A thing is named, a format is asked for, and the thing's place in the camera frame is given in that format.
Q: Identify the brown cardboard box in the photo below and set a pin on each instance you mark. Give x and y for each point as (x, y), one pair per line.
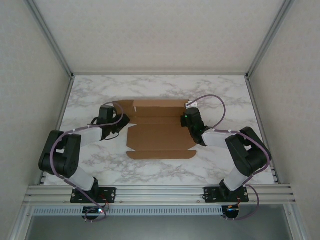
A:
(160, 135)

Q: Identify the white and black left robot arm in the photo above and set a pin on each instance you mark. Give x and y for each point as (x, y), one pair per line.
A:
(62, 155)

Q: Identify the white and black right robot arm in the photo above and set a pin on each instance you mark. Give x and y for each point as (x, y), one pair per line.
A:
(245, 155)

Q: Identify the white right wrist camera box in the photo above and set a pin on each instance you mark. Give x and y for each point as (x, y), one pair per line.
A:
(192, 104)

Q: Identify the aluminium left side rail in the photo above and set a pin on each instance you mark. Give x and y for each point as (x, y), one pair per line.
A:
(63, 110)

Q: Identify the thin aluminium back rail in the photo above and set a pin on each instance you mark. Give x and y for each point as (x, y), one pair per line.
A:
(160, 73)

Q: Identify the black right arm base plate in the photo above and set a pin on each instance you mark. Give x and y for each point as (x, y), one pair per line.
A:
(211, 195)

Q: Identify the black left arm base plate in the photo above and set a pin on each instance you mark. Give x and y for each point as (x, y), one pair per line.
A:
(110, 193)

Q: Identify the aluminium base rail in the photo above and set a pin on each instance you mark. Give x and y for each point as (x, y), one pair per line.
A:
(160, 195)

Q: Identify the aluminium left corner post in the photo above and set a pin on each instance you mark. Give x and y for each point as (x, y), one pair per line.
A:
(50, 37)

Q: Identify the aluminium corner post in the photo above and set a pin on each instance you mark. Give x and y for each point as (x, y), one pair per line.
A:
(50, 37)
(270, 37)

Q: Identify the aluminium right corner post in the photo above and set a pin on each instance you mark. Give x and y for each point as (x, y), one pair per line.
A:
(270, 37)

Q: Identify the aluminium frame leg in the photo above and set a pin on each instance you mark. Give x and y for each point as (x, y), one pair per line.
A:
(20, 225)
(296, 225)

